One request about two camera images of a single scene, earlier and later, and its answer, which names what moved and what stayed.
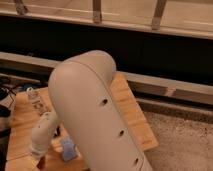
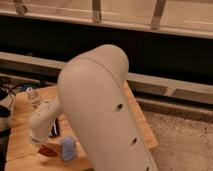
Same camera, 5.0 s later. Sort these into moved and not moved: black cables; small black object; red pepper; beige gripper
Moved: beige gripper; red pepper
Not moved: black cables; small black object
